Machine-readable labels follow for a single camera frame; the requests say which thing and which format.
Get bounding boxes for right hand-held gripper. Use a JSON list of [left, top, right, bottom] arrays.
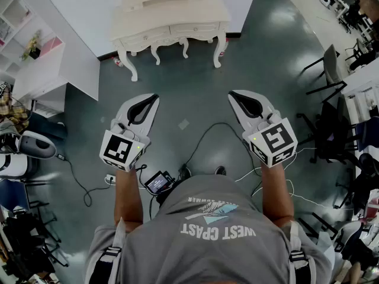
[[227, 89, 298, 169]]

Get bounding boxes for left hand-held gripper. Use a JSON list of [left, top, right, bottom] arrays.
[[99, 93, 160, 173]]

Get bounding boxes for person's right forearm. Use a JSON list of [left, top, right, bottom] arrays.
[[259, 160, 296, 228]]

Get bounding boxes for person's left forearm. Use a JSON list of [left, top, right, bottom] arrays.
[[114, 163, 145, 233]]

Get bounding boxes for cream dressing table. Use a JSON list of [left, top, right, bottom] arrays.
[[111, 0, 232, 82]]

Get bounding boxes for black device with screen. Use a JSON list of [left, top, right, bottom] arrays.
[[144, 170, 176, 195]]

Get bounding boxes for person's left black shoe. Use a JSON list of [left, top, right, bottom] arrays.
[[178, 163, 192, 180]]

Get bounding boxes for black office chair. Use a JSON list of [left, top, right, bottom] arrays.
[[296, 96, 361, 166]]

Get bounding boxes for gray chair with black legs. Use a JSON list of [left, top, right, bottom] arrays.
[[298, 43, 348, 96]]

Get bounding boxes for gray white rounded device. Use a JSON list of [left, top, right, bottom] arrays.
[[17, 130, 57, 160]]

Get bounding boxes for white shelf unit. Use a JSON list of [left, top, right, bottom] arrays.
[[0, 0, 100, 118]]

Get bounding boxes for white desk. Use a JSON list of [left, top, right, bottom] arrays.
[[340, 72, 379, 125]]

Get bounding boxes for potted yellow plant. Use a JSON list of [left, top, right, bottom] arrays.
[[20, 30, 43, 62]]

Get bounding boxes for yellow plaid cloth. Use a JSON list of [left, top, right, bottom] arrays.
[[0, 92, 31, 133]]

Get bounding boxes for white shell with black wiring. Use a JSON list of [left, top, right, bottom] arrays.
[[0, 123, 21, 157]]

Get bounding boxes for person's gray printed t-shirt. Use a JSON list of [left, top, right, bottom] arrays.
[[85, 175, 335, 284]]

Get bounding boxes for blue chair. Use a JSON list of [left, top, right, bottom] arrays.
[[0, 177, 31, 213]]

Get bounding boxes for black folding stands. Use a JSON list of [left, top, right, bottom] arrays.
[[0, 208, 69, 281]]

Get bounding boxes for long black cable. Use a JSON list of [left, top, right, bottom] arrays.
[[183, 122, 263, 178]]

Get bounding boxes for black power cable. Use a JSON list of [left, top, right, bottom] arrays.
[[56, 154, 115, 207]]

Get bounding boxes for white cable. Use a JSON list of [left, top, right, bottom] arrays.
[[235, 146, 356, 212]]

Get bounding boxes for left white backpack strap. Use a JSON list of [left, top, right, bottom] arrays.
[[96, 217, 127, 284]]

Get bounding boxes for white backpack strap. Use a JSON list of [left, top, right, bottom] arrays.
[[284, 220, 317, 284], [96, 217, 127, 284]]

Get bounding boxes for right white backpack strap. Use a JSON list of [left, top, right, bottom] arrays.
[[284, 220, 317, 284]]

